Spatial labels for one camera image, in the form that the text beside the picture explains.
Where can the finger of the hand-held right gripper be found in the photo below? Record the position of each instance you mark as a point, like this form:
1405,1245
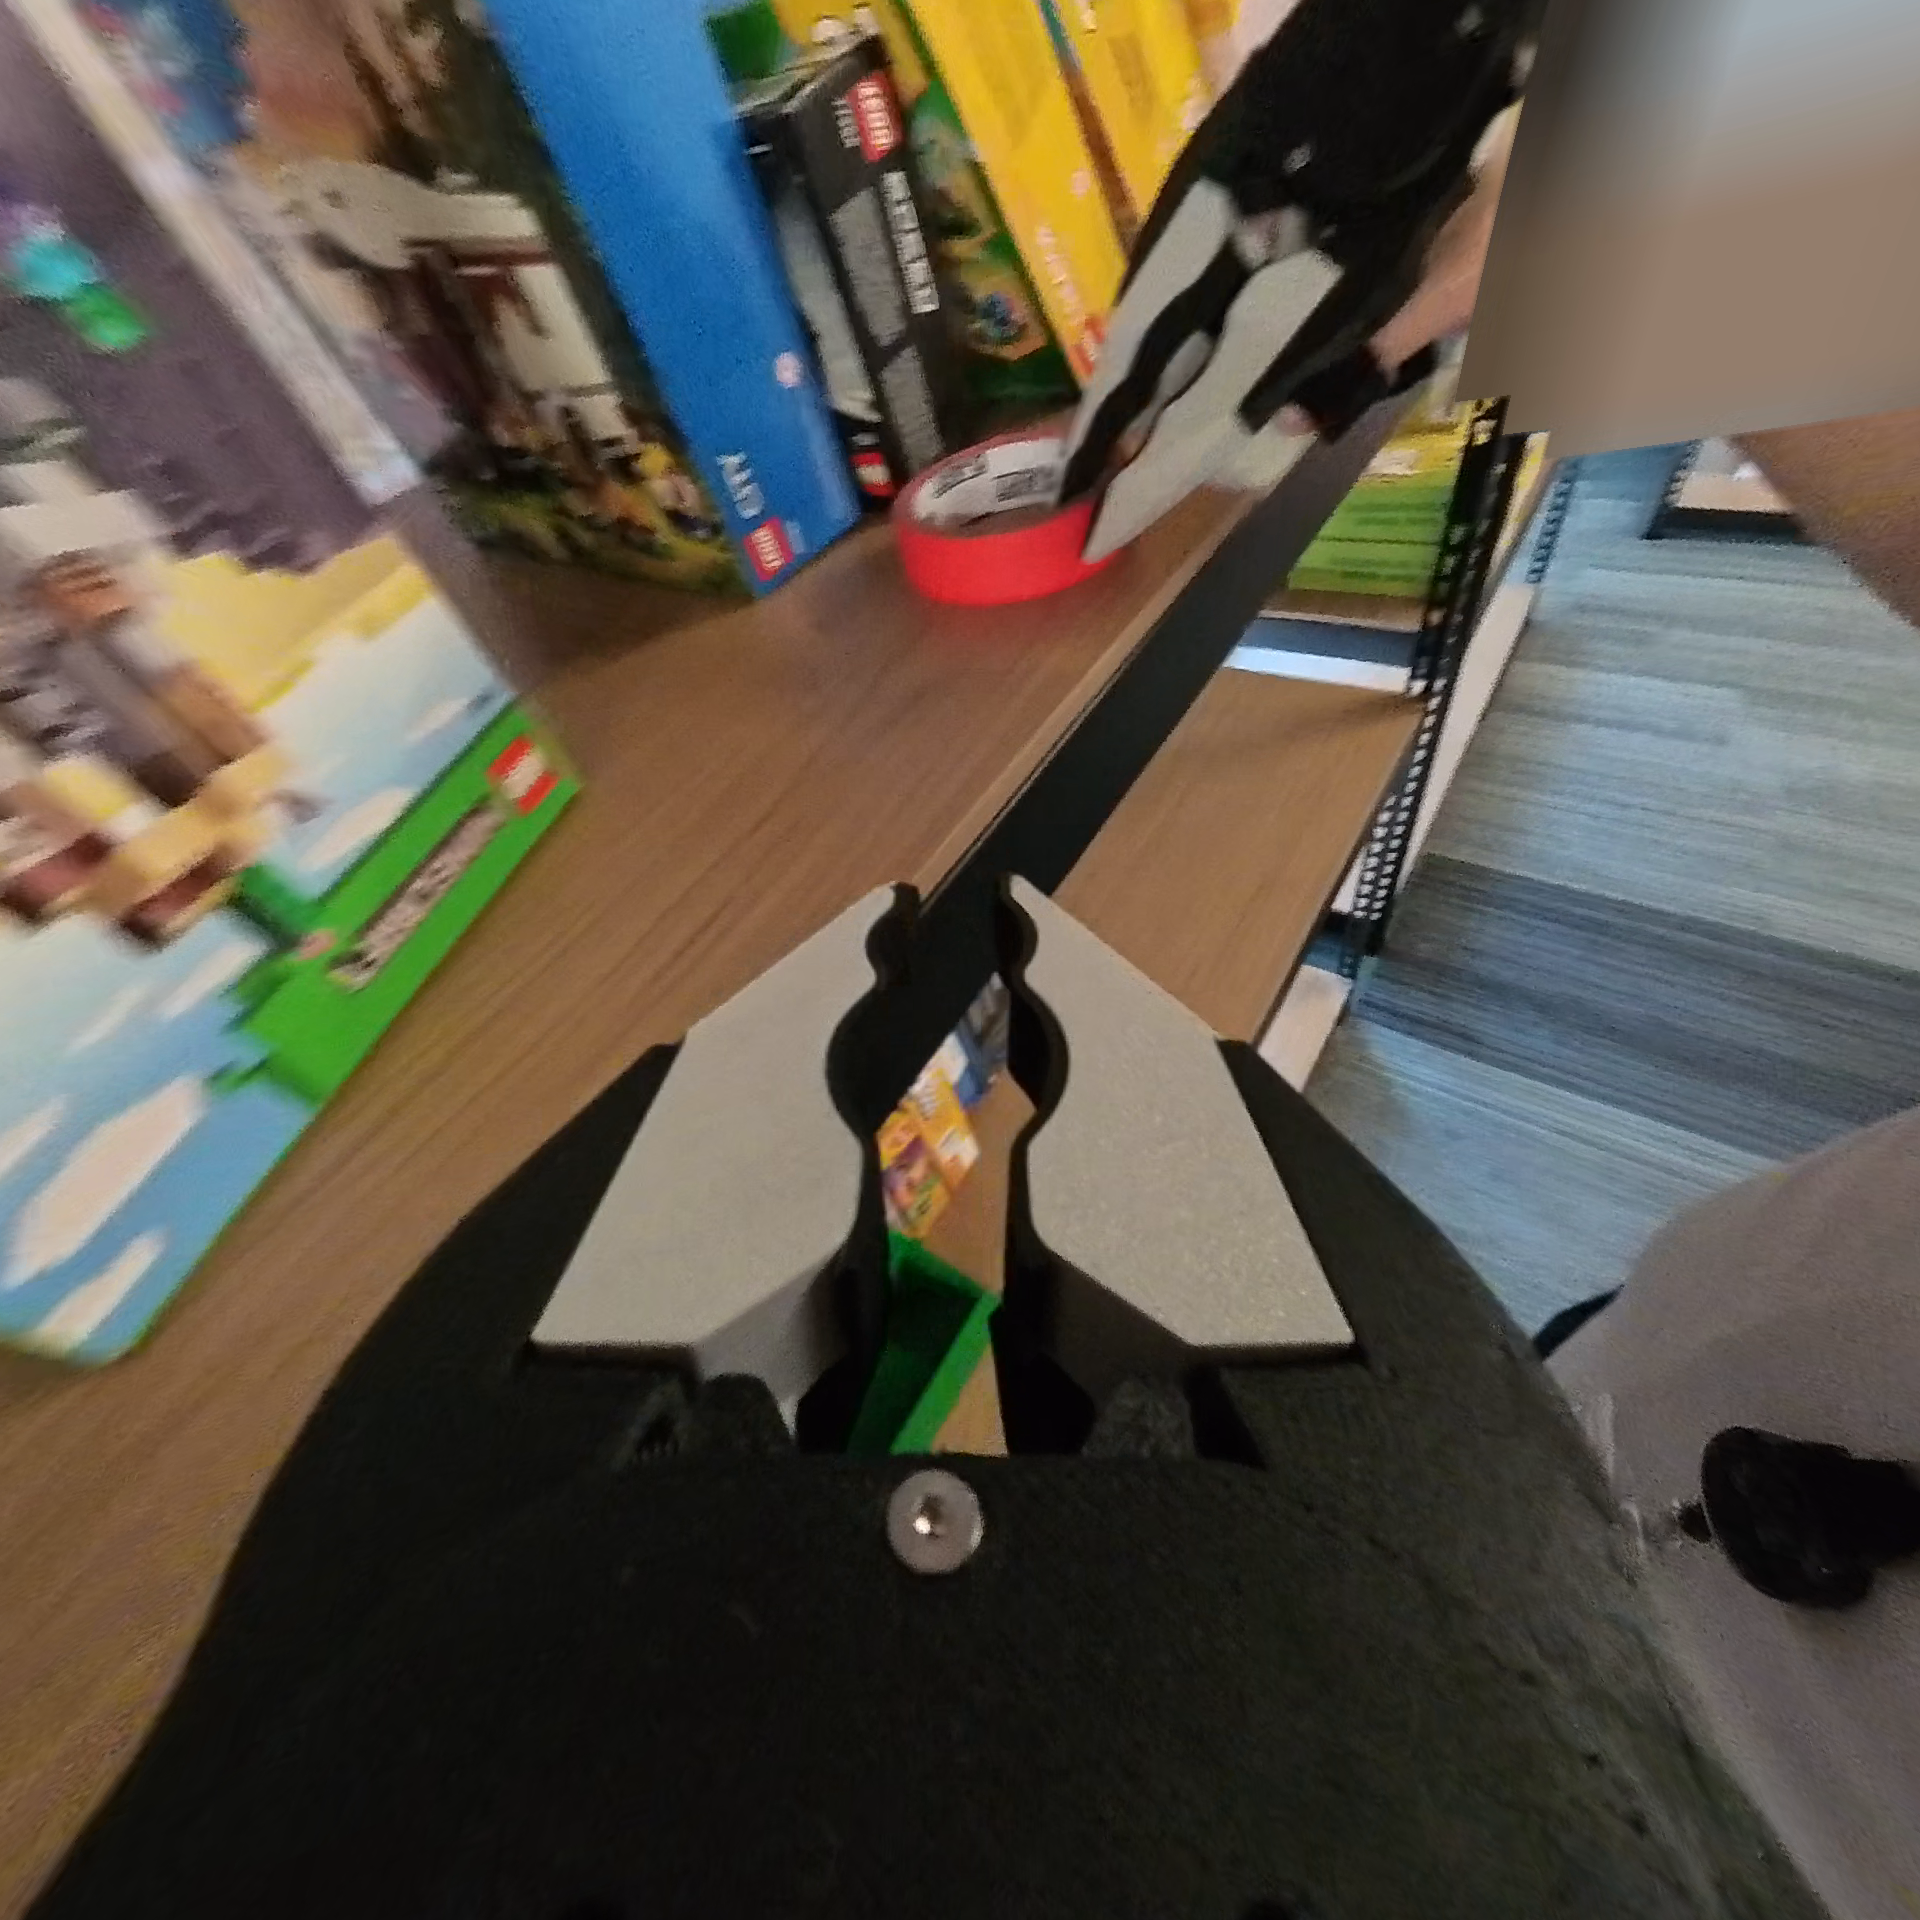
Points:
1261,360
1156,299

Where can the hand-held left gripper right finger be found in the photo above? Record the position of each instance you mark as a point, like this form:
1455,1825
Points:
1185,1200

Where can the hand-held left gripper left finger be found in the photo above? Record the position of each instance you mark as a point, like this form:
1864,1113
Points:
704,1200

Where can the red tape roll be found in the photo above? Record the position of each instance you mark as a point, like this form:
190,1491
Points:
1005,556

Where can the person's right forearm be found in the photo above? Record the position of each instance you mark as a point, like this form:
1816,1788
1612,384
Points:
1862,511

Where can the stack of pale yellow boxes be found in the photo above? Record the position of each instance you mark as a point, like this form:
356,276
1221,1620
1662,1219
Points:
1382,524

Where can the yellow toy box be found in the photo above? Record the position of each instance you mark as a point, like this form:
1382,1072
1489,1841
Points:
1142,89

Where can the green plastic bin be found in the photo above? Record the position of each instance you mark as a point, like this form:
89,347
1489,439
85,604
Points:
930,1336

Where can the black toy box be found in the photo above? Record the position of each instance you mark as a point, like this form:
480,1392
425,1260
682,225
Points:
885,269

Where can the person's white shirt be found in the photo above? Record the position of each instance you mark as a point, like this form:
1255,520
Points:
1800,1276

